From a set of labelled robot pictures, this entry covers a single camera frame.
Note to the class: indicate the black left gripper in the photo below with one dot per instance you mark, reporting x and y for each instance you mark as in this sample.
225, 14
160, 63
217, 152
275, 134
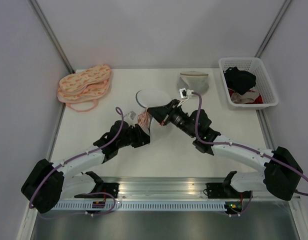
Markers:
142, 138

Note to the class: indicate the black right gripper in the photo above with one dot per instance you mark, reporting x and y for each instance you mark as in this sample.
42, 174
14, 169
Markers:
162, 114

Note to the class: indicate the pink bra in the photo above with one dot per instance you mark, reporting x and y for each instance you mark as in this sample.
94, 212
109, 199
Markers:
144, 119

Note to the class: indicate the blue-zipper white mesh laundry bag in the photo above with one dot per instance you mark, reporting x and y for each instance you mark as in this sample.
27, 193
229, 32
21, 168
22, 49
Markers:
147, 98

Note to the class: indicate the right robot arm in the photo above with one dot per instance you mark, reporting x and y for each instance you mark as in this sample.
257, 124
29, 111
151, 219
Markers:
275, 171

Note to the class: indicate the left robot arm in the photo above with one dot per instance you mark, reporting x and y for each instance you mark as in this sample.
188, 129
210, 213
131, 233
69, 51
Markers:
45, 185

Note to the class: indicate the beige-trim mesh laundry bag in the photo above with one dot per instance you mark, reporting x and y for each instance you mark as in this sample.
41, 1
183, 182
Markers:
193, 80

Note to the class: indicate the pink patterned laundry bag stack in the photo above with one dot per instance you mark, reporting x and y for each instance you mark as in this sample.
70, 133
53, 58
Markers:
86, 86

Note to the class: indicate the beige bra in basket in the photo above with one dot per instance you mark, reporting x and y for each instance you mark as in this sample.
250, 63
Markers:
247, 98

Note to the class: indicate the black garment in basket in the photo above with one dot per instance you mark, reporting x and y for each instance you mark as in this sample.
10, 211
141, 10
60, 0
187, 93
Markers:
239, 80

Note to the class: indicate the red garment in basket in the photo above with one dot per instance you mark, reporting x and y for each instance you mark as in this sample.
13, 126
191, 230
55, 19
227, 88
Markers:
259, 100

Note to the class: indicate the white plastic basket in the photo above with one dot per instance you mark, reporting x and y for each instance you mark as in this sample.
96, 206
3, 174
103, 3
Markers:
264, 85

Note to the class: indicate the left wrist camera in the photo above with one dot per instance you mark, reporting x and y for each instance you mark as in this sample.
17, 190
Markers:
130, 116

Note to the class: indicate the aluminium rail table edge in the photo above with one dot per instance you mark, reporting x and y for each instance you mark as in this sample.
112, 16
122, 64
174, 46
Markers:
162, 188

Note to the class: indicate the white slotted cable duct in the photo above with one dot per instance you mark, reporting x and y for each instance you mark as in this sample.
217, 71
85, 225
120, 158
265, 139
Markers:
88, 205

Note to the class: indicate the left aluminium corner post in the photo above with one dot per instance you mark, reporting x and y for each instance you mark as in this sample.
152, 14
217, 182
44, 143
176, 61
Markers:
51, 34

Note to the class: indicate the aluminium corner post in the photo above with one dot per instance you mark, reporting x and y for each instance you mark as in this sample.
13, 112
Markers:
273, 27
51, 34

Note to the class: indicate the right aluminium corner post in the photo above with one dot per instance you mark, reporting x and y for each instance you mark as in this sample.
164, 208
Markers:
273, 27

